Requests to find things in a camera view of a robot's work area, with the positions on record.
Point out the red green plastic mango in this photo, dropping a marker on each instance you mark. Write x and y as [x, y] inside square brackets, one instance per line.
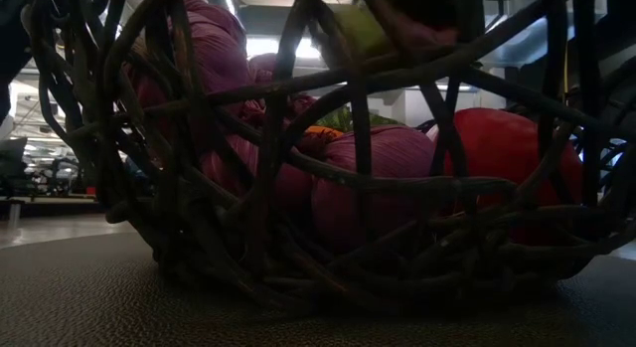
[363, 34]

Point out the red plastic apple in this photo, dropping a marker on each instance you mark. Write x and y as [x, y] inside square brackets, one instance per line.
[502, 143]

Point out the frilly green purple cabbage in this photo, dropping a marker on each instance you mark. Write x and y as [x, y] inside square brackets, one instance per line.
[387, 158]

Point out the dark woven wicker basket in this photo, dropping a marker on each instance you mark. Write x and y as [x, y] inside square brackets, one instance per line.
[397, 185]

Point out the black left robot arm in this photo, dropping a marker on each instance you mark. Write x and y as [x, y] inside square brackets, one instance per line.
[10, 63]

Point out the white curved panel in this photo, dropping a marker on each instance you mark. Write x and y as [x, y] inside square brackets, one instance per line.
[4, 128]

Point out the round grey placemat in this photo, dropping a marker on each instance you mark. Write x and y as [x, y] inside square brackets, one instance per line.
[99, 312]

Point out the rectangular silver ceiling duct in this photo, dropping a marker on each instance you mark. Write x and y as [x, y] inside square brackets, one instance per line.
[517, 44]

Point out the black aluminium table frame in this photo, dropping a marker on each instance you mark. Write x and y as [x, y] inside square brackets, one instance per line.
[49, 208]

